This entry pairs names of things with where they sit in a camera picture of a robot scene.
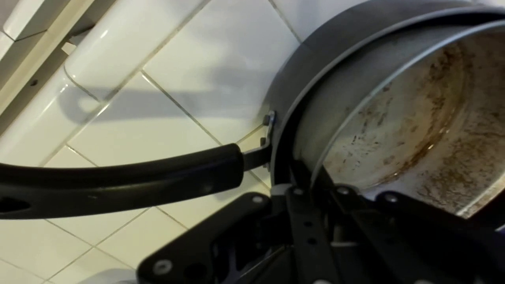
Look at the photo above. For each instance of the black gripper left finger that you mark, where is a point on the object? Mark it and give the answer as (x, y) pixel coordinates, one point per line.
(310, 230)

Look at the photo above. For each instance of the black pot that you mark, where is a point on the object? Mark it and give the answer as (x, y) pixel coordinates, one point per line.
(326, 57)

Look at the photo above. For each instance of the silver pot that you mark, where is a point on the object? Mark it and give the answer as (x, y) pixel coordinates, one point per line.
(420, 131)

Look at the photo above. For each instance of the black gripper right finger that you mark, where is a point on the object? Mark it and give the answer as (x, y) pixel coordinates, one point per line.
(420, 236)

